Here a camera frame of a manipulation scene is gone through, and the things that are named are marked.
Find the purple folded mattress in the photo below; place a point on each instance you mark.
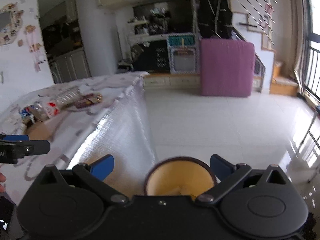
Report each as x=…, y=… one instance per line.
x=227, y=67

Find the person's left hand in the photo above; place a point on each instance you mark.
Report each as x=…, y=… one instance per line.
x=3, y=179

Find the patterned pink grey tablecloth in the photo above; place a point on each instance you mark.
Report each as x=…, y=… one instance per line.
x=117, y=126

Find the round yellow trash bin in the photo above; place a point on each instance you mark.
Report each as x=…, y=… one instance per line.
x=179, y=176

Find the wooden stair step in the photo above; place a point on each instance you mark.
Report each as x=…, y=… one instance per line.
x=281, y=84

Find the crushed blue Pepsi can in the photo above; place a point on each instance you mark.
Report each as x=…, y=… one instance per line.
x=26, y=114

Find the black chalkboard sign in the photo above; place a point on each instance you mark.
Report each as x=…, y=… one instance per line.
x=151, y=57

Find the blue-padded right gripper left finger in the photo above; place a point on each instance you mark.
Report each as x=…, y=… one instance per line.
x=92, y=178

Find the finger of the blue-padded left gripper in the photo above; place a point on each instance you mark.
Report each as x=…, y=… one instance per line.
x=32, y=147
x=14, y=137

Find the brown cardboard shipping box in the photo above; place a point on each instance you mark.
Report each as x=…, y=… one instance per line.
x=38, y=130

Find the crushed clear plastic bottle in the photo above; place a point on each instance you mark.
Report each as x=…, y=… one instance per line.
x=51, y=107

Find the white drawer tv cabinet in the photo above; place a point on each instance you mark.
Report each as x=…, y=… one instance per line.
x=166, y=80

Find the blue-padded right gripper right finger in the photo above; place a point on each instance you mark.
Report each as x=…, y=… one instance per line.
x=230, y=177

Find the toy oven cardboard box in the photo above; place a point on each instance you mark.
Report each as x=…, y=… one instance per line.
x=183, y=53

